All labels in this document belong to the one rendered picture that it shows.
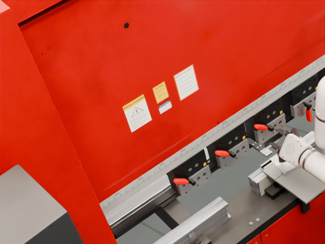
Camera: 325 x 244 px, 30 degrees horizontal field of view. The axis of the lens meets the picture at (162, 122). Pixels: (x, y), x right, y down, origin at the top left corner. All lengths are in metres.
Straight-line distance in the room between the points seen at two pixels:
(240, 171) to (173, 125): 1.96
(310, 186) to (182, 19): 0.96
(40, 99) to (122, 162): 0.61
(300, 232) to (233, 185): 1.21
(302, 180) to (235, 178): 1.48
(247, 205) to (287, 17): 0.86
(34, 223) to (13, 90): 0.35
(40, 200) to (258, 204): 1.43
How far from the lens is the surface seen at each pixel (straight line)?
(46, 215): 1.39
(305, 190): 2.55
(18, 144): 1.61
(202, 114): 2.21
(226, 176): 4.06
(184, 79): 2.09
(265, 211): 2.66
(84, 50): 1.83
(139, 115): 2.04
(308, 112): 2.58
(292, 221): 2.77
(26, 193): 1.47
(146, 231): 3.89
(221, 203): 2.60
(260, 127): 2.40
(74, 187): 1.77
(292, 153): 2.27
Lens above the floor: 2.89
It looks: 39 degrees down
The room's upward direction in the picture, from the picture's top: 17 degrees counter-clockwise
